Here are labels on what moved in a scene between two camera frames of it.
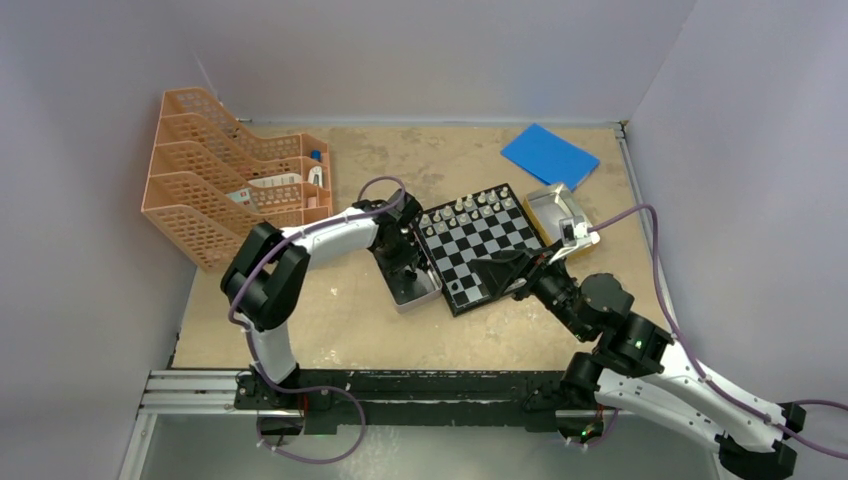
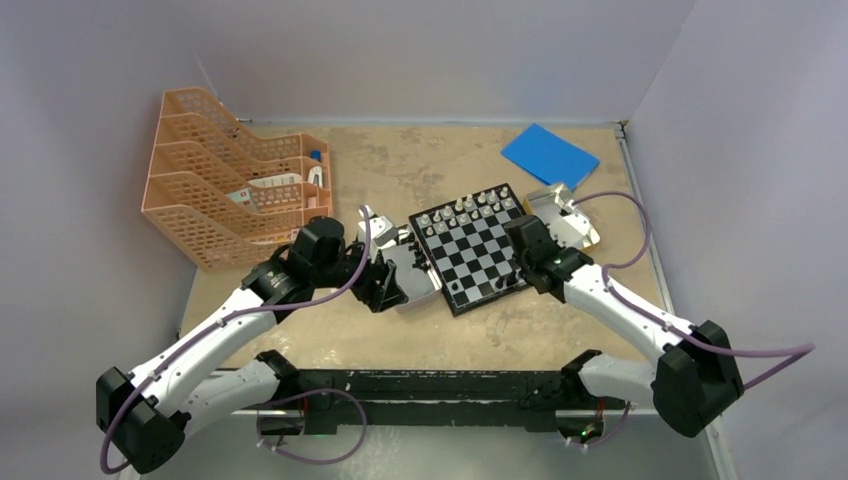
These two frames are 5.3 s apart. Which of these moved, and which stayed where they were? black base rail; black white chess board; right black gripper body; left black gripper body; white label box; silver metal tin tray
Moved: right black gripper body; left black gripper body
Stayed: black base rail; silver metal tin tray; white label box; black white chess board
